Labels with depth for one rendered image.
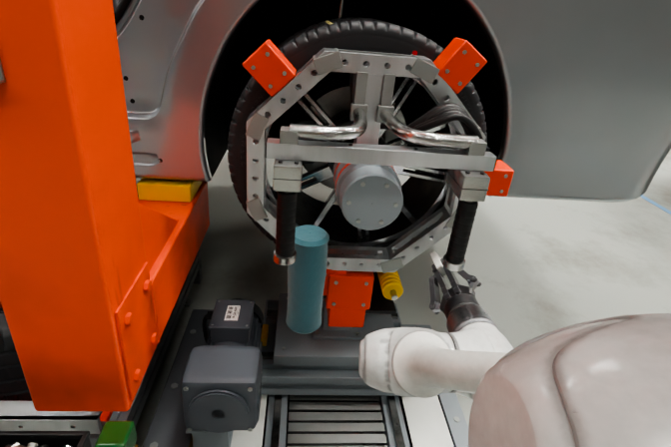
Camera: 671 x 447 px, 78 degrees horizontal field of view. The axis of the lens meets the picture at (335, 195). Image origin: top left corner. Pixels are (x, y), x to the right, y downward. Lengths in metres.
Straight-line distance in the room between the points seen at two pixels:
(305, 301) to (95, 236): 0.50
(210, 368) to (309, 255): 0.37
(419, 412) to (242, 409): 0.61
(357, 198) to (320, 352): 0.67
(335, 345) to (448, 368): 0.80
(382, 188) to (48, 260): 0.57
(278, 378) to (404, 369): 0.72
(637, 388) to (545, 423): 0.04
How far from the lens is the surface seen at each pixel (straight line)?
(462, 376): 0.63
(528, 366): 0.24
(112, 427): 0.72
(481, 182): 0.80
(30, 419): 1.15
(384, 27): 1.00
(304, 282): 0.96
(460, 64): 0.96
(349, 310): 1.18
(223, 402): 1.10
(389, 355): 0.75
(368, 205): 0.85
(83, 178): 0.64
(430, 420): 1.48
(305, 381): 1.40
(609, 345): 0.25
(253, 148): 0.95
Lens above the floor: 1.22
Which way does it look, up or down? 25 degrees down
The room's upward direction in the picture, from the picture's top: 5 degrees clockwise
